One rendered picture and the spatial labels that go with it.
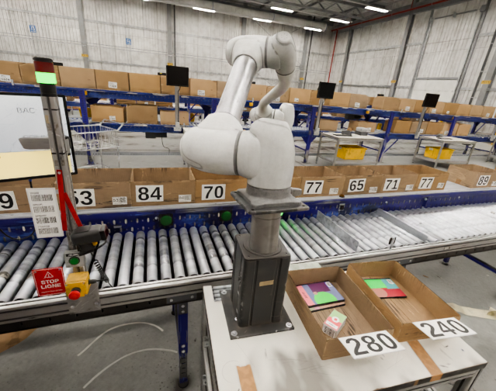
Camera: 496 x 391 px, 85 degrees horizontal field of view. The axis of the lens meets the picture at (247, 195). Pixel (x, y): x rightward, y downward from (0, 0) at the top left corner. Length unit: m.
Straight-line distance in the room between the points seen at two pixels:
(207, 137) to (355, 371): 0.95
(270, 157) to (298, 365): 0.72
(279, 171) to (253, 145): 0.12
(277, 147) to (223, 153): 0.18
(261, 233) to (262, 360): 0.44
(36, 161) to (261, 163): 0.83
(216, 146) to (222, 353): 0.72
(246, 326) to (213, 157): 0.67
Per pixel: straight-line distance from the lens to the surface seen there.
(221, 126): 0.94
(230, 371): 1.07
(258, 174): 0.87
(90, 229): 1.18
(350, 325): 1.30
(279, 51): 1.34
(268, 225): 0.95
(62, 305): 1.45
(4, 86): 6.59
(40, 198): 1.20
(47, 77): 1.10
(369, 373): 1.19
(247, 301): 1.08
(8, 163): 1.27
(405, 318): 1.45
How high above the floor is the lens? 1.63
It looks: 22 degrees down
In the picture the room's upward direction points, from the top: 5 degrees clockwise
